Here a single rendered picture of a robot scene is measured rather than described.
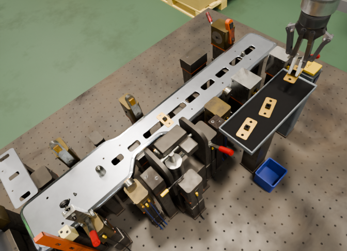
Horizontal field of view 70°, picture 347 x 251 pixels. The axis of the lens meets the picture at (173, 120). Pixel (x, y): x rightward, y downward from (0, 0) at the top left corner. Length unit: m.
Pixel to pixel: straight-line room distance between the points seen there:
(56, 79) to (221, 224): 2.51
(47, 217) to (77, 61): 2.41
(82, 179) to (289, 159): 0.97
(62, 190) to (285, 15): 3.03
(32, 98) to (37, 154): 1.54
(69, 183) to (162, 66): 1.01
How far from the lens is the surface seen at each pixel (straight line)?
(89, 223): 0.90
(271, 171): 1.32
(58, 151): 1.08
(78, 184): 1.08
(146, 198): 0.90
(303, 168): 1.37
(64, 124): 1.69
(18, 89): 3.36
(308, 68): 1.09
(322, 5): 0.77
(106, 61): 3.09
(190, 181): 0.87
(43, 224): 1.09
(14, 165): 1.28
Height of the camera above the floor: 1.89
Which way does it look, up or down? 55 degrees down
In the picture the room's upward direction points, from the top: 14 degrees counter-clockwise
